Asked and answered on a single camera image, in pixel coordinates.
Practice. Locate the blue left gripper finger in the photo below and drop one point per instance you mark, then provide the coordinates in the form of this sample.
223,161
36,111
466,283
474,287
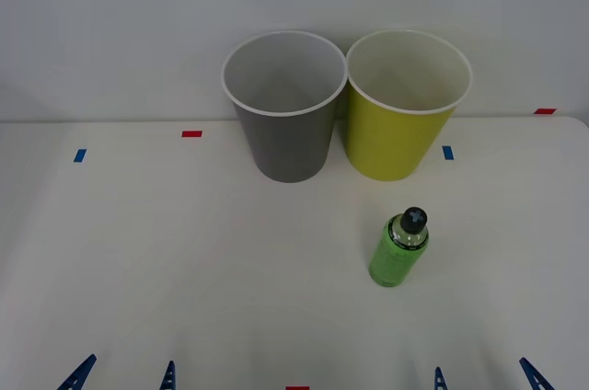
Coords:
169,378
78,374

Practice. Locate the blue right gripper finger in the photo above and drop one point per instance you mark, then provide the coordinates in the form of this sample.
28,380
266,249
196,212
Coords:
536,376
439,381

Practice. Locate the green plastic bottle black cap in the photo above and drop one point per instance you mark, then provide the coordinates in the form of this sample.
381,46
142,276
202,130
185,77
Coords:
396,256

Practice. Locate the yellow-green plastic waste bin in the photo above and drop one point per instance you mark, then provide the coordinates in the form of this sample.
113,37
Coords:
386,141

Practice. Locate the grey plastic waste bin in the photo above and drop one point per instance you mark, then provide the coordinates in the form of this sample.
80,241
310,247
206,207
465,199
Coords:
287,146

